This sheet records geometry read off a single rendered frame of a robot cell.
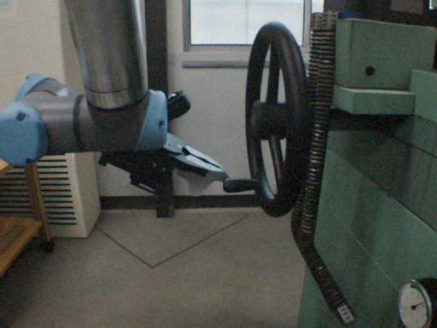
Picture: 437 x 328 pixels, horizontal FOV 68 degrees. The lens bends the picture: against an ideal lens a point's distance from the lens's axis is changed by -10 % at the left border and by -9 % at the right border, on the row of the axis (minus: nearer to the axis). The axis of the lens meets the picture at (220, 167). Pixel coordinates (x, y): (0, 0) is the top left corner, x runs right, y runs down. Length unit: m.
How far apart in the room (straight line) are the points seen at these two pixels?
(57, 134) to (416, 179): 0.46
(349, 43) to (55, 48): 1.33
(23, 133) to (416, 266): 0.53
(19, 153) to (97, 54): 0.16
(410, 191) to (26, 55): 1.52
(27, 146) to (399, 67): 0.48
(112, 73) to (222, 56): 1.44
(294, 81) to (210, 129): 1.46
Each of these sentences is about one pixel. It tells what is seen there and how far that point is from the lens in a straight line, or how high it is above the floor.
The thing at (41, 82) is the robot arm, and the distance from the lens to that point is 0.57.
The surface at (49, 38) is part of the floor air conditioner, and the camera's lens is 1.63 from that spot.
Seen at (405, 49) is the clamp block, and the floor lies 0.93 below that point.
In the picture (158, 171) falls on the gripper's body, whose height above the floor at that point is 0.73.
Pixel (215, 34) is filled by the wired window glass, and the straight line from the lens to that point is 1.86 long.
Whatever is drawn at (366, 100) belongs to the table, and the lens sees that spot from 0.47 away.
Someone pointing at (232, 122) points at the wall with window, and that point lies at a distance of 1.84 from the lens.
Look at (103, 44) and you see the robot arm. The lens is 0.36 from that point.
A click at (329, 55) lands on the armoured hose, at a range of 0.51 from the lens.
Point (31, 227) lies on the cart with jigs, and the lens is 1.68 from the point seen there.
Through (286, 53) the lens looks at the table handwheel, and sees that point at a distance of 0.43.
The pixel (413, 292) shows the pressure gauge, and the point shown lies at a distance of 0.44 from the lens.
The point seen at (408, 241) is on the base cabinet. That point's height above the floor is 0.67.
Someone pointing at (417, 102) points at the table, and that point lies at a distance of 0.51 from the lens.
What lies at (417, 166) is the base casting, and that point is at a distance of 0.51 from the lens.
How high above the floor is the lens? 0.93
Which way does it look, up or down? 21 degrees down
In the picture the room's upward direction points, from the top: straight up
